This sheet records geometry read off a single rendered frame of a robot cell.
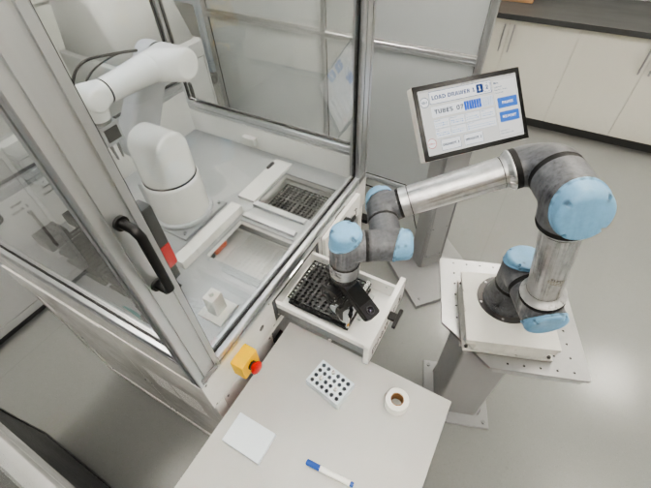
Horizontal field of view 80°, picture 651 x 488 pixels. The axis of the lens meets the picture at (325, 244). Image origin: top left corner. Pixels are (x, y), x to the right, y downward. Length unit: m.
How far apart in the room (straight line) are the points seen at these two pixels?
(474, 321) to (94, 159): 1.15
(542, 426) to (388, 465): 1.17
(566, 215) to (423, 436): 0.72
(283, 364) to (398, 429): 0.40
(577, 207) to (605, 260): 2.18
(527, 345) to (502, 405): 0.87
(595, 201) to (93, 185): 0.86
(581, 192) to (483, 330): 0.64
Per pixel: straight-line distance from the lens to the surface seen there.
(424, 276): 2.47
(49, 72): 0.60
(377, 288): 1.36
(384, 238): 0.88
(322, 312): 1.25
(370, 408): 1.27
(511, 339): 1.38
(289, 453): 1.24
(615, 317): 2.78
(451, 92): 1.83
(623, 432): 2.43
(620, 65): 3.86
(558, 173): 0.92
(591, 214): 0.91
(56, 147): 0.62
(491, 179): 0.97
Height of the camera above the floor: 1.95
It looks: 48 degrees down
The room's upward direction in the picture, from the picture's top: 3 degrees counter-clockwise
